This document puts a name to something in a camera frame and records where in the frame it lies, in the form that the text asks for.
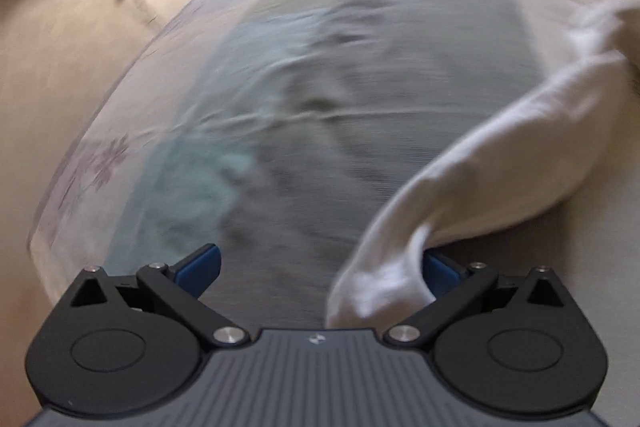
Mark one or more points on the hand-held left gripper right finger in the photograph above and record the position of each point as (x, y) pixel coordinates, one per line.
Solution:
(442, 277)

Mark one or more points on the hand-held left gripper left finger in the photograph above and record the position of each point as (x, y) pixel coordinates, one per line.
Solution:
(202, 269)

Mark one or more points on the white printed long-sleeve shirt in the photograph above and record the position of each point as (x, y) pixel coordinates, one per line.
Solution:
(500, 157)

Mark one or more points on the bed with patterned sheet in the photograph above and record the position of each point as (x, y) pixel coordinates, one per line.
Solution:
(350, 107)

